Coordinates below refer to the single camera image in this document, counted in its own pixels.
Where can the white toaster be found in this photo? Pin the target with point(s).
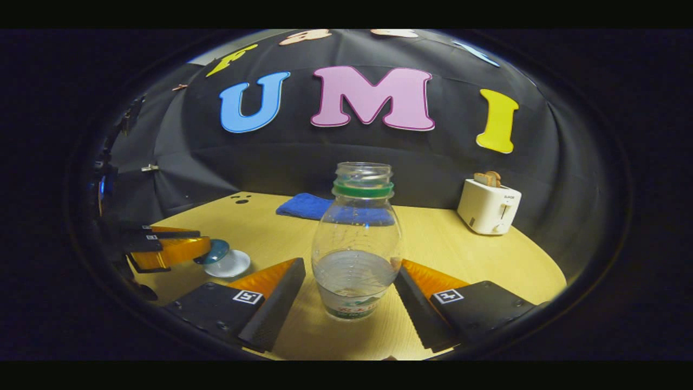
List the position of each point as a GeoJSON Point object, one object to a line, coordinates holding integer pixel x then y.
{"type": "Point", "coordinates": [487, 211]}

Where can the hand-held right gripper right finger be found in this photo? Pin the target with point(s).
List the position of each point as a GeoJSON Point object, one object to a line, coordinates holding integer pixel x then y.
{"type": "Point", "coordinates": [414, 311]}

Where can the toasted bread slices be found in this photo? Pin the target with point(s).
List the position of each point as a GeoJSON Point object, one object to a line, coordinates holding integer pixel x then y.
{"type": "Point", "coordinates": [487, 179]}

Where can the blue towel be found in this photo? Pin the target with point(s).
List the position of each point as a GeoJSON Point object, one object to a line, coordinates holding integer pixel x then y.
{"type": "Point", "coordinates": [303, 207]}

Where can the clear plastic water bottle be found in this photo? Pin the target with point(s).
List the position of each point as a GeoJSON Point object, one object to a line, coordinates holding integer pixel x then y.
{"type": "Point", "coordinates": [354, 281]}

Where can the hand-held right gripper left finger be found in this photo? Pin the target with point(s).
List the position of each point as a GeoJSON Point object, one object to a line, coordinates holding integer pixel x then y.
{"type": "Point", "coordinates": [281, 309]}

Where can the reddish cloth clip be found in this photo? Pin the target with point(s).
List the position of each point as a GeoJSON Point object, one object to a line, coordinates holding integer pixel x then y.
{"type": "Point", "coordinates": [180, 86]}

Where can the black backdrop cloth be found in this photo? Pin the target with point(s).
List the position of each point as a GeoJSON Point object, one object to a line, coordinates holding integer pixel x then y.
{"type": "Point", "coordinates": [303, 157]}

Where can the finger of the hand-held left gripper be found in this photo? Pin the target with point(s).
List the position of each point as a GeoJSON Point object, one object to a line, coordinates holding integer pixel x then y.
{"type": "Point", "coordinates": [173, 253]}
{"type": "Point", "coordinates": [173, 233]}

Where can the white cloth clip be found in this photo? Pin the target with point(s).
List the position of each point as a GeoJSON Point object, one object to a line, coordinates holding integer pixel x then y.
{"type": "Point", "coordinates": [150, 168]}

